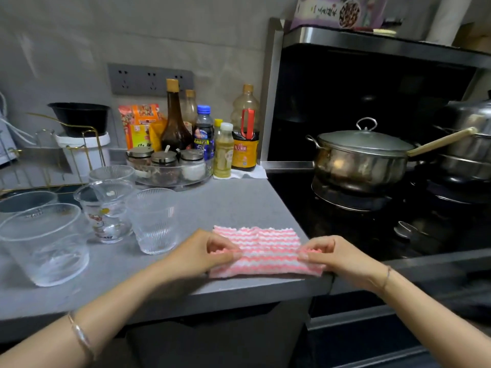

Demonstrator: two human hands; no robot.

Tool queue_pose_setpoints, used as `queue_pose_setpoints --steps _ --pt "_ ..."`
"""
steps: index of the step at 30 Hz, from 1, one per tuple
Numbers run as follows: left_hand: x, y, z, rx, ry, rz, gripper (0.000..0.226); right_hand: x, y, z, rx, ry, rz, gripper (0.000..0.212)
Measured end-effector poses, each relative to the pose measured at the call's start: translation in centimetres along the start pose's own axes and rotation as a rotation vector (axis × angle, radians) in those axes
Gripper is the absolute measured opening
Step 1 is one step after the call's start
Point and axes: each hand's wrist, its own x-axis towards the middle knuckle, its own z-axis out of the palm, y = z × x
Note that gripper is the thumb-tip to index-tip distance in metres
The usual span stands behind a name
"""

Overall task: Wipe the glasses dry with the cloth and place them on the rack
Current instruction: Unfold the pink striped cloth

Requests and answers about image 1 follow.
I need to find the person's left hand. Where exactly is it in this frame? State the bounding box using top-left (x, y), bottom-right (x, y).
top-left (163, 228), bottom-right (243, 281)

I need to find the person's right hand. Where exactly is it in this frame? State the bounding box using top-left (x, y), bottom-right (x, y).
top-left (297, 235), bottom-right (388, 294)

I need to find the tall ribbed clear glass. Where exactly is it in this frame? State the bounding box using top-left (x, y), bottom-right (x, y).
top-left (126, 188), bottom-right (181, 256)

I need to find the pink striped cloth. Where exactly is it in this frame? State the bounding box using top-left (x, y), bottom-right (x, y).
top-left (209, 225), bottom-right (327, 280)

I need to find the cartoon cat print glass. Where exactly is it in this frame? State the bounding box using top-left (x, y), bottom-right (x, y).
top-left (73, 179), bottom-right (135, 244)

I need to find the small ribbed clear glass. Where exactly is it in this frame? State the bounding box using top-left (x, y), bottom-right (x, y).
top-left (88, 165), bottom-right (136, 185)

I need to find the gold wire cup rack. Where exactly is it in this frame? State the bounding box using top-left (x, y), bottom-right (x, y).
top-left (0, 112), bottom-right (107, 197)

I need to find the embossed ribbed clear glass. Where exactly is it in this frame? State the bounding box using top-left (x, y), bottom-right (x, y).
top-left (0, 203), bottom-right (90, 287)

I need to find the short textured glass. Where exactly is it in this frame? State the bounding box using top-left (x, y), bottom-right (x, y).
top-left (0, 191), bottom-right (58, 217)

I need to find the person's left forearm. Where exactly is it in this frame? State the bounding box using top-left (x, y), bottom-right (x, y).
top-left (0, 260), bottom-right (181, 368)

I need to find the person's right forearm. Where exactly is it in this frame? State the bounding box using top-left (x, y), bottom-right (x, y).
top-left (374, 266), bottom-right (491, 368)

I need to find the steel ladle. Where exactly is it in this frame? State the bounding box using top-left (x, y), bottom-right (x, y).
top-left (394, 220), bottom-right (434, 246)

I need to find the clear round condiment tray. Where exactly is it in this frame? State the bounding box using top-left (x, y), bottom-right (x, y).
top-left (128, 156), bottom-right (214, 188)

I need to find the glass spice jar steel lid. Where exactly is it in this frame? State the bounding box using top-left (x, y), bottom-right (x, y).
top-left (126, 146), bottom-right (155, 177)
top-left (179, 149), bottom-right (207, 181)
top-left (150, 150), bottom-right (178, 168)

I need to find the stainless steel pot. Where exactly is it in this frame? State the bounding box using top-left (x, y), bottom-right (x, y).
top-left (306, 134), bottom-right (417, 194)

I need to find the white paper towel sheet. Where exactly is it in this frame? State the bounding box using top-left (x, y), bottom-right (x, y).
top-left (213, 164), bottom-right (269, 180)

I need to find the yellow liquid bottle white cap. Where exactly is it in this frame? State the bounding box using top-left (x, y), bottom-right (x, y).
top-left (213, 122), bottom-right (235, 179)

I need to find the dark bottle blue cap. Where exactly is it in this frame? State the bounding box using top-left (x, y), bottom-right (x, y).
top-left (193, 105), bottom-right (215, 162)

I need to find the steel pot lid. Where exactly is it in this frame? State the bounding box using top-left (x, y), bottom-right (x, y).
top-left (317, 117), bottom-right (415, 152)

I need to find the dark brown glass bottle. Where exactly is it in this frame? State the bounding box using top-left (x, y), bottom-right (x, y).
top-left (160, 78), bottom-right (194, 152)

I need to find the yellow seasoning pouch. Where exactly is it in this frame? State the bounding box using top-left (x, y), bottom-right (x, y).
top-left (148, 118), bottom-right (168, 152)

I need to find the clear bottle brown cap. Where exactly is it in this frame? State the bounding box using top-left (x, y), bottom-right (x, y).
top-left (182, 89), bottom-right (198, 134)

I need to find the orange seasoning packet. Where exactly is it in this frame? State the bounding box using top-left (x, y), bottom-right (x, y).
top-left (118, 104), bottom-right (160, 150)

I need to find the white plastic bucket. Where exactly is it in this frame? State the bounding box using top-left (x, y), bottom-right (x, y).
top-left (55, 132), bottom-right (111, 177)

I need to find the black plastic bowl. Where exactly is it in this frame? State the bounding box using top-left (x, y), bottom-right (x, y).
top-left (48, 102), bottom-right (111, 137)

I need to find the large steel steamer pot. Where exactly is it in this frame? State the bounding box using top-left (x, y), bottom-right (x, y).
top-left (431, 91), bottom-right (491, 180)

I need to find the white microwave oven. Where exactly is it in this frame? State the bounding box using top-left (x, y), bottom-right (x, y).
top-left (0, 118), bottom-right (18, 165)

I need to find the pale yellow flat pack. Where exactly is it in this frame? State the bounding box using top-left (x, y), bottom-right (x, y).
top-left (352, 26), bottom-right (398, 37)

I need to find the purple food packet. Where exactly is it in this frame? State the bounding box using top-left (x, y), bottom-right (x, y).
top-left (290, 0), bottom-right (390, 31)

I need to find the brown cardboard box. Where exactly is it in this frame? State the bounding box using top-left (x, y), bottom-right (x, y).
top-left (454, 22), bottom-right (491, 54)

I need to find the white paper towel roll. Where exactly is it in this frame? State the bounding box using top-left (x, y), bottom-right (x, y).
top-left (426, 0), bottom-right (475, 47)

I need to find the thin string bracelet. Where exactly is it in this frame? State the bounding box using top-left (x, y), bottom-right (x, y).
top-left (377, 265), bottom-right (392, 292)

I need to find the large bottle red handle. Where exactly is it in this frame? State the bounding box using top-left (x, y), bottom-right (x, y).
top-left (231, 84), bottom-right (261, 172)

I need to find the silver bracelet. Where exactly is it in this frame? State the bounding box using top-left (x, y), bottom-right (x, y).
top-left (67, 312), bottom-right (97, 361)

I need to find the wooden utensil handle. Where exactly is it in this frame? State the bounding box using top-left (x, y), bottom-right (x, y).
top-left (406, 127), bottom-right (478, 157)

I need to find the grey wall socket panel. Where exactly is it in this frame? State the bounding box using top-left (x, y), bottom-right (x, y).
top-left (107, 63), bottom-right (195, 98)

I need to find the white power cable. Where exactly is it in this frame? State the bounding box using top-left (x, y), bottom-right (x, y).
top-left (0, 91), bottom-right (37, 146)

